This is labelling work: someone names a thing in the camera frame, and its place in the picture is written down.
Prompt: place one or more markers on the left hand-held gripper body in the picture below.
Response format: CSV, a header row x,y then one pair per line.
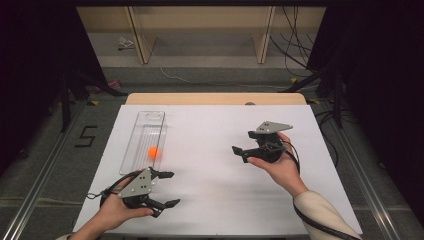
x,y
138,186

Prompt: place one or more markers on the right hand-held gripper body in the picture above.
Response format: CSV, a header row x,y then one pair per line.
x,y
270,146

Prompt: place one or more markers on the orange ball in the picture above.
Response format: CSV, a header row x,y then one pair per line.
x,y
153,152

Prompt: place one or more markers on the clear plastic tray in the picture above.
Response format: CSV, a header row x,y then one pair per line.
x,y
143,140

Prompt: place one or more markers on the person's right hand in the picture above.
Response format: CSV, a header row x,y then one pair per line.
x,y
283,173

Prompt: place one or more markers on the person's left hand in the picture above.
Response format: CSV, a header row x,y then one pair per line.
x,y
115,213

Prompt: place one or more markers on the white table sheet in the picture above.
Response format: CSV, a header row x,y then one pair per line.
x,y
206,186

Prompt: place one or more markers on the light wooden table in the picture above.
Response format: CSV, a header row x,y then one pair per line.
x,y
200,99

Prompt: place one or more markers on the black stand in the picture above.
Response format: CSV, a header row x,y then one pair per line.
x,y
328,80
71,90

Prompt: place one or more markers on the pink object on floor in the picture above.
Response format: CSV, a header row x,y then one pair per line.
x,y
110,85

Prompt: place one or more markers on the light wooden desk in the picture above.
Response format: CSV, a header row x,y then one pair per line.
x,y
200,20

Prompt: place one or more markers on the black curtain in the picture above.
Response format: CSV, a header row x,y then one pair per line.
x,y
33,66
383,83

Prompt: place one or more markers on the crumpled white paper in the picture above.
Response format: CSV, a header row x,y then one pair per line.
x,y
125,43

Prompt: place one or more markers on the metal floor rail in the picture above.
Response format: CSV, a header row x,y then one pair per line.
x,y
363,180
40,180

